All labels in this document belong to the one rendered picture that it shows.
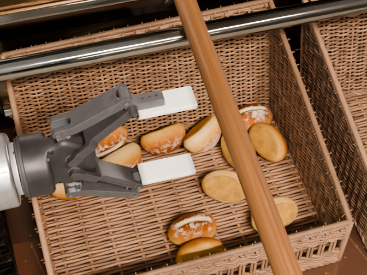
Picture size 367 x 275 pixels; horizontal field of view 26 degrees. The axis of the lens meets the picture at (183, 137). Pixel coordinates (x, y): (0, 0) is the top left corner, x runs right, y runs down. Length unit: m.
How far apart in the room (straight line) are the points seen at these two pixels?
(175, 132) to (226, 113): 0.68
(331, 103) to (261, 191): 0.70
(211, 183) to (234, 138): 0.64
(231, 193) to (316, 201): 0.17
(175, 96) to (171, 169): 0.14
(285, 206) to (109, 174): 0.64
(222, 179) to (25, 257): 0.41
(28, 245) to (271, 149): 0.53
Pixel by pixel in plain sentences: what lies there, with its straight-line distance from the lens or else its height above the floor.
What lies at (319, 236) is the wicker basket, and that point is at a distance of 1.47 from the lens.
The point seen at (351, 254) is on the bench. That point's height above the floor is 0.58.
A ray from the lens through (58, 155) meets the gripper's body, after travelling 0.93.
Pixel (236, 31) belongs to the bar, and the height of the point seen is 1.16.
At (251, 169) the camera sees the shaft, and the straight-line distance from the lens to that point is 0.93.
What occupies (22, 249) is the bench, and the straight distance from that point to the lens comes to 1.61.
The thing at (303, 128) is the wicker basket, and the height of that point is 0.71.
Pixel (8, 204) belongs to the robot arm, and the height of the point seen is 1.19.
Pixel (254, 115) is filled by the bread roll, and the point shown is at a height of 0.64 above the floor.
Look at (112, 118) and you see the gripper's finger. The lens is 0.90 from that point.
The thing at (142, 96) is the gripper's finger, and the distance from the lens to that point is 0.90.
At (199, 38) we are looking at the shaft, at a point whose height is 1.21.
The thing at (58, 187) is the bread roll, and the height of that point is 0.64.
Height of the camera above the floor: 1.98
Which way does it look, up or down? 54 degrees down
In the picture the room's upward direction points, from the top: straight up
